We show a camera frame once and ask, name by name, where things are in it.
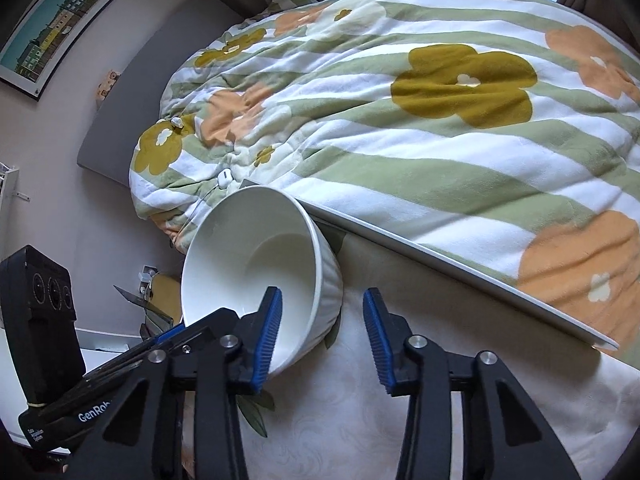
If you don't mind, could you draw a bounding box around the cream floral tablecloth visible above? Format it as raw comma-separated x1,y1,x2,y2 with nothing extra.
241,229,639,479

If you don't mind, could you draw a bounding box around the floral striped quilt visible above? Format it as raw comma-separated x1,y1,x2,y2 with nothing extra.
129,0,639,350

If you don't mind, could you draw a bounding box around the white rectangular tray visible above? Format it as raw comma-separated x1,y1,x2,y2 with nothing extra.
299,200,618,351

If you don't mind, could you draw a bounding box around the white wall shelf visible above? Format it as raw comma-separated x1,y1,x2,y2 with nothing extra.
0,162,30,221

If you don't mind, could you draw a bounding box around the framed city picture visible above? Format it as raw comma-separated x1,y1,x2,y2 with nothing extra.
1,0,113,101

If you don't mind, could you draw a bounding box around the grey headboard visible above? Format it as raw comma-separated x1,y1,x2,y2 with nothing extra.
77,0,243,186

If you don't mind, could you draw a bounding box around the small toy on headboard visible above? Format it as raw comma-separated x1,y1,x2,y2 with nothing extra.
96,70,119,102

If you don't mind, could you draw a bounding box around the yellow container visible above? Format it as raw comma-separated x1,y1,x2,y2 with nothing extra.
149,273,182,324

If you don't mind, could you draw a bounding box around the white ribbed bowl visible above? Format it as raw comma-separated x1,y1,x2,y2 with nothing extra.
181,185,343,376

